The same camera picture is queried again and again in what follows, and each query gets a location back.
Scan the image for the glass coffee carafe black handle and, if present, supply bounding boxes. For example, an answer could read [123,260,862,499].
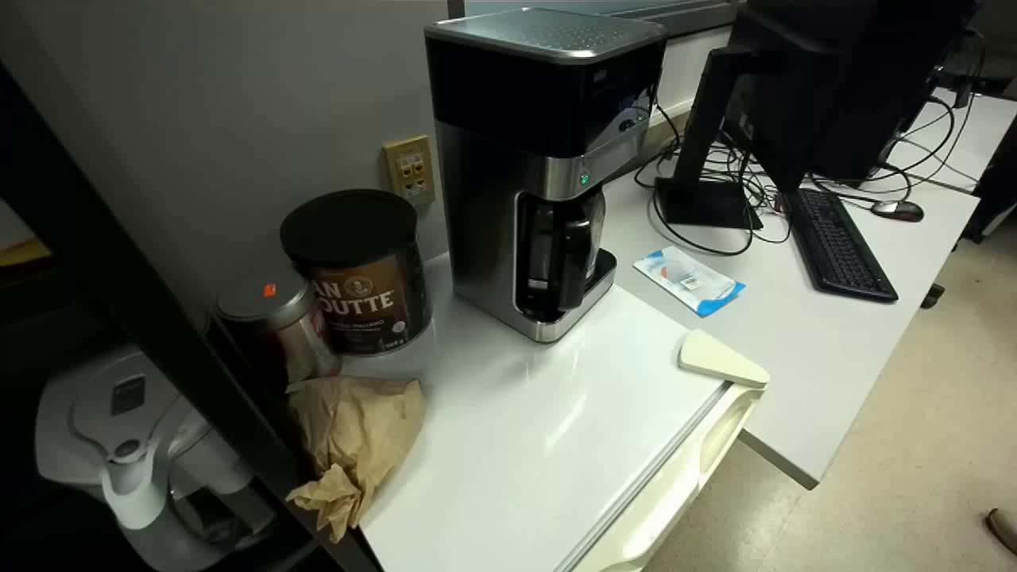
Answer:
[516,187,610,322]

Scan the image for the black computer mouse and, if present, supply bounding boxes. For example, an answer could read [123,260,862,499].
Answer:
[867,198,927,224]

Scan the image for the black looping desk cable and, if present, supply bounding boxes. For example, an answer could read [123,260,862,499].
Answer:
[632,99,795,260]

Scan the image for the beige wall outlet plate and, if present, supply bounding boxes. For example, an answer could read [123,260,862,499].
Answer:
[379,130,440,209]

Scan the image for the white mini fridge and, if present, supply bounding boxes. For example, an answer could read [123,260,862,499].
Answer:
[339,252,770,572]

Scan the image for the white office desk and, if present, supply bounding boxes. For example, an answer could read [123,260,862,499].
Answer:
[599,87,1017,492]

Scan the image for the blue white wipes packet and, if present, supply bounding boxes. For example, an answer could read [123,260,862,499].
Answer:
[632,245,749,322]

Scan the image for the cream wedge shaped piece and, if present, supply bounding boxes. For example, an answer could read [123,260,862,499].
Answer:
[676,328,772,390]

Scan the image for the brown coffee can black lid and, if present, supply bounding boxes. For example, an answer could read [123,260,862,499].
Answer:
[275,187,435,360]

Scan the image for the black cable bundle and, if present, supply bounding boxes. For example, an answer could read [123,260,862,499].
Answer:
[812,91,995,209]

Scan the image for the black shelf frame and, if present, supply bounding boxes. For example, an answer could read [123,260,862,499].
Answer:
[0,59,384,572]

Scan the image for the crumpled brown paper bag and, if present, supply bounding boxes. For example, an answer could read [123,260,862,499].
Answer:
[279,371,428,545]

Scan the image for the black computer monitor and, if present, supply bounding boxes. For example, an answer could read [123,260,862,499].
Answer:
[725,0,850,200]

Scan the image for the black steel drip coffee maker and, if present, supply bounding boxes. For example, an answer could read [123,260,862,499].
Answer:
[424,3,671,345]

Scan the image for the white water filter pitcher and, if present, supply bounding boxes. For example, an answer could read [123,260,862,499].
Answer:
[31,341,279,572]

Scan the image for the small steel canister orange dot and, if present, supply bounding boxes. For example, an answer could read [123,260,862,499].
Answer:
[214,270,344,390]

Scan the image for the black computer keyboard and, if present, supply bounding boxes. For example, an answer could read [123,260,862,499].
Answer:
[782,183,901,307]

